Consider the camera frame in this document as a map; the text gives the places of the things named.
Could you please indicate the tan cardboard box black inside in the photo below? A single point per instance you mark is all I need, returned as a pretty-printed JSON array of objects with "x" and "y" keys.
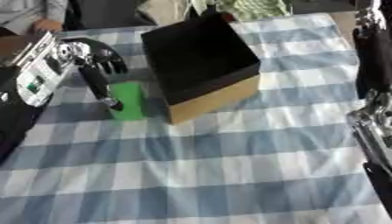
[{"x": 201, "y": 62}]

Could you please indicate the green and white checked cloth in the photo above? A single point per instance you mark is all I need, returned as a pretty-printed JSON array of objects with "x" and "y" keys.
[{"x": 245, "y": 7}]

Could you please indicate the green rectangular block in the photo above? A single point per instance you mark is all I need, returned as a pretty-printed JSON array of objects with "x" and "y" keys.
[{"x": 128, "y": 100}]

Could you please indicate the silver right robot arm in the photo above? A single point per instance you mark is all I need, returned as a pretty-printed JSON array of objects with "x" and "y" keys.
[{"x": 372, "y": 128}]

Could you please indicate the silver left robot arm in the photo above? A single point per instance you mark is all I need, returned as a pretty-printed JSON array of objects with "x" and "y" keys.
[{"x": 30, "y": 84}]

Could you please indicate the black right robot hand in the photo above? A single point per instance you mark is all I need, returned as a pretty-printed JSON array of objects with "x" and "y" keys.
[{"x": 374, "y": 52}]

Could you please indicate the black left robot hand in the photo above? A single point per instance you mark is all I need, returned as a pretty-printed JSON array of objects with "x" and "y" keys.
[{"x": 94, "y": 62}]

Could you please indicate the person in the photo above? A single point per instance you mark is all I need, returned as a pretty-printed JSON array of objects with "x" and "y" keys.
[{"x": 30, "y": 14}]

